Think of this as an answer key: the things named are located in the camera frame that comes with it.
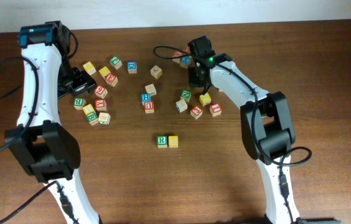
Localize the yellow S block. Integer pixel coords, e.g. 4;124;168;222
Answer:
168;136;179;147

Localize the green R block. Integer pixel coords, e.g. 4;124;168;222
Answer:
157;136;167;148

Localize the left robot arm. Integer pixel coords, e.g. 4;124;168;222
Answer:
5;21;101;223

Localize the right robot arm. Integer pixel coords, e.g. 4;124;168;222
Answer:
188;36;300;223

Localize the yellow block centre right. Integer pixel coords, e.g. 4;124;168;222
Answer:
199;93;212;106

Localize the yellow block far left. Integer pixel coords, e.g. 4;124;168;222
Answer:
83;61;96;75

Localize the blue X block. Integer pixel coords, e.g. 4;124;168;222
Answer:
180;56;192;68

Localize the green N block centre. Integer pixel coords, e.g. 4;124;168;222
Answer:
180;90;192;103

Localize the green B block left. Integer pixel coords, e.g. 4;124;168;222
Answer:
73;98;87;110

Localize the green b block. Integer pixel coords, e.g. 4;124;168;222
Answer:
73;98;87;110
86;112;99;126

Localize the red I block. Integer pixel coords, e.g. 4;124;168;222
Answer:
209;103;222;116

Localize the red 6 block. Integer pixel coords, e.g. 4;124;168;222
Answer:
94;85;108;98

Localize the red 3 block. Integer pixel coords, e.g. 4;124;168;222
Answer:
190;106;203;119

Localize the yellow block beside E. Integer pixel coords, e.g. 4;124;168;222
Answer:
99;67;111;78

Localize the red Q block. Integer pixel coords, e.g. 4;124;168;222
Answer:
183;47;190;54

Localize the yellow block above B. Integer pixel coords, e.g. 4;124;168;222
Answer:
82;104;95;115

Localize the white blue-edged block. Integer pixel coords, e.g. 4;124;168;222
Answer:
175;100;188;113

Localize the red y block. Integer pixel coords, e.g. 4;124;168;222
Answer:
95;99;107;111
172;50;183;63

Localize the red Y block top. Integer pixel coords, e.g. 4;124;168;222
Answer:
172;50;183;63

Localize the red E block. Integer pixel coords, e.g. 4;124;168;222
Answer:
105;73;118;86

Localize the green B block lower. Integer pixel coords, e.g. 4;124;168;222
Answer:
86;112;99;126

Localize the green P block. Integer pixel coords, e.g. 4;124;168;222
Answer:
110;56;123;70

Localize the plain picture block top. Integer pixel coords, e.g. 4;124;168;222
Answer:
150;65;163;79

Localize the plain block green bottom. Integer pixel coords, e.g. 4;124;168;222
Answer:
98;112;111;124

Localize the plain wooden block centre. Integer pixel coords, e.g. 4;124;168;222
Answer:
145;83;157;96

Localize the blue D block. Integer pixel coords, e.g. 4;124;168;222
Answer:
127;61;138;73

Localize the blue H block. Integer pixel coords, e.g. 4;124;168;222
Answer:
141;93;151;105

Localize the red U block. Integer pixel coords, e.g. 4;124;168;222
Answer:
144;101;154;114

